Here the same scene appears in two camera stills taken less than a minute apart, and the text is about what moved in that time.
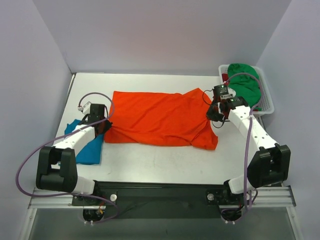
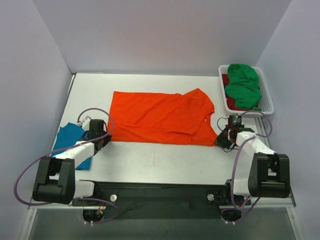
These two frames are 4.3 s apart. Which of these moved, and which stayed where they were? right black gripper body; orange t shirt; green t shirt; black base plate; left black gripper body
Moved: left black gripper body; right black gripper body
Stayed: green t shirt; black base plate; orange t shirt
